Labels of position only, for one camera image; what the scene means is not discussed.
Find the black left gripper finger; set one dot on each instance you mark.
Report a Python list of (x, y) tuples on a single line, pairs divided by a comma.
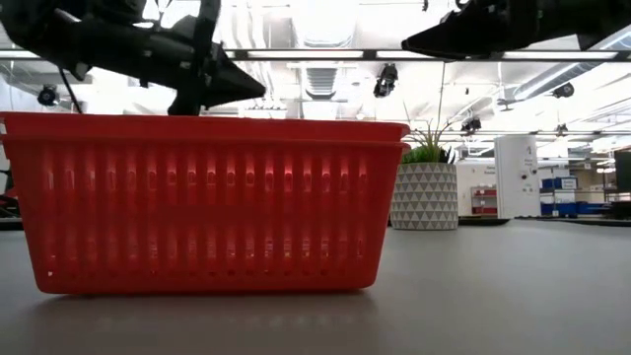
[(231, 84)]

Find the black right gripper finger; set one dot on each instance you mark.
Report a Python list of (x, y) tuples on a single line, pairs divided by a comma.
[(458, 39)]

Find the red plastic basket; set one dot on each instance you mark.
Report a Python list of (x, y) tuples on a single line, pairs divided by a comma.
[(197, 125), (197, 222)]

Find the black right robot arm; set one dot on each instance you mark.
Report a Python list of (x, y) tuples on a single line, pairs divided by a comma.
[(606, 20)]

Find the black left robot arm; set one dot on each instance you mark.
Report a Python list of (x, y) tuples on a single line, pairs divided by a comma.
[(29, 29)]

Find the shelf with red bins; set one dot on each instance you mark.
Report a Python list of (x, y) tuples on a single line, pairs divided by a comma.
[(485, 199)]

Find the shelf with blue bins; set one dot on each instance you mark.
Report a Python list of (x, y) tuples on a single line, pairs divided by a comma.
[(567, 194)]

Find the green artificial succulent plant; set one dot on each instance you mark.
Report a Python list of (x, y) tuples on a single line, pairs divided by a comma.
[(426, 153)]

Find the white pillar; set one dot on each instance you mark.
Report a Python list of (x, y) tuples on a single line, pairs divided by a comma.
[(515, 172)]

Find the white patterned plant pot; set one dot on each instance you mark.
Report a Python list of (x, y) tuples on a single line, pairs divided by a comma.
[(424, 197)]

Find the black monitor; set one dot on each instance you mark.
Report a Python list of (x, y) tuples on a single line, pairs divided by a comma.
[(623, 182)]

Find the black ceiling camera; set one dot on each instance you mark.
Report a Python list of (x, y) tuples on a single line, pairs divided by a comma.
[(48, 95), (563, 90), (386, 80), (471, 124)]

